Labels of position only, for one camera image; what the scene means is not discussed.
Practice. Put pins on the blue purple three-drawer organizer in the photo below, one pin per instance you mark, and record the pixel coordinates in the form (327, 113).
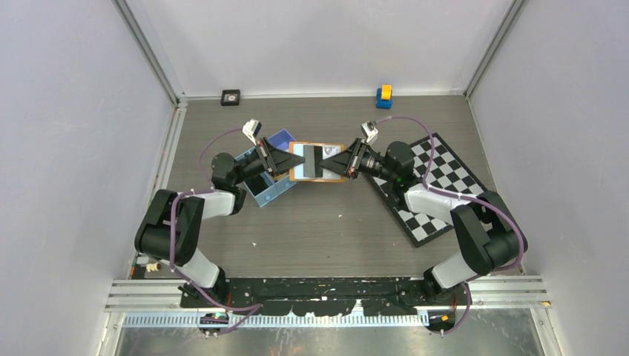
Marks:
(269, 185)

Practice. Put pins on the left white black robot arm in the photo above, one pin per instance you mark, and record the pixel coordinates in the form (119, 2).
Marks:
(171, 226)

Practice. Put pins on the orange leather card holder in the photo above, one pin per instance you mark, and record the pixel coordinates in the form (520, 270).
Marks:
(296, 174)

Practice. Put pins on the white silver credit card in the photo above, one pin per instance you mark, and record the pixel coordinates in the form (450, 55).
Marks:
(331, 150)

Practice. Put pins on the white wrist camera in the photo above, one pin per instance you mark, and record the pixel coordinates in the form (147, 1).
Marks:
(251, 129)
(370, 131)

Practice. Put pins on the black white checkerboard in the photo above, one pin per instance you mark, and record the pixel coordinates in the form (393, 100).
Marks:
(448, 172)

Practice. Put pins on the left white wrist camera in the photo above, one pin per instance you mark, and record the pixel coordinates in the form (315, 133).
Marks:
(251, 129)

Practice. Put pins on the small black square box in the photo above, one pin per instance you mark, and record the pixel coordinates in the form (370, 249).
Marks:
(230, 97)

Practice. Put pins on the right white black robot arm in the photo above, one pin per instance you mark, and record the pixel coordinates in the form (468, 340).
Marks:
(488, 237)

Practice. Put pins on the blue yellow toy block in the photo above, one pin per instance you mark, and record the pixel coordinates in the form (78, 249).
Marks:
(383, 98)

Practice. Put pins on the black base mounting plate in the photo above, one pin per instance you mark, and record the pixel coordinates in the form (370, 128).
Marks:
(324, 296)

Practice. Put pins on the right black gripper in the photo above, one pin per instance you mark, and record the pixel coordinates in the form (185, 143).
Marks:
(349, 161)

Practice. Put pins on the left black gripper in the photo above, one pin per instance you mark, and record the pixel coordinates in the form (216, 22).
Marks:
(278, 162)

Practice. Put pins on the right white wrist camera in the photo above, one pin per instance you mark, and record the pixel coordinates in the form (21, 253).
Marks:
(370, 131)

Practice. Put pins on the dark grey credit card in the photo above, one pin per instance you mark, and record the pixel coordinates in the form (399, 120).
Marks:
(313, 157)

